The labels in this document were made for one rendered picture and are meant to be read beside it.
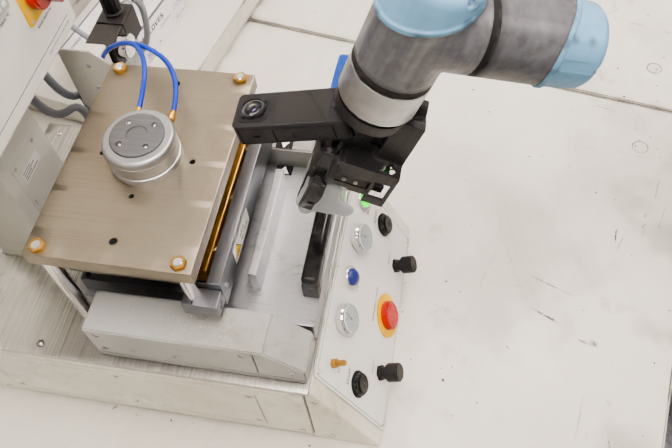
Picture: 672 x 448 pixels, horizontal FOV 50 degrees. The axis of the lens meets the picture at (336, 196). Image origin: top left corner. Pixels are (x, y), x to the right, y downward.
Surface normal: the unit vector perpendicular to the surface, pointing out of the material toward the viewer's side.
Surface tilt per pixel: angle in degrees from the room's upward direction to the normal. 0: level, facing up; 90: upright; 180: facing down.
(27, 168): 90
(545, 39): 55
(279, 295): 0
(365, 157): 21
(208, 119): 0
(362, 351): 65
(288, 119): 10
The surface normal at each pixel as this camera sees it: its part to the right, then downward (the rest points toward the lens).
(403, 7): -0.66, 0.48
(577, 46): 0.29, 0.30
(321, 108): -0.23, -0.59
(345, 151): 0.29, -0.50
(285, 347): 0.59, -0.36
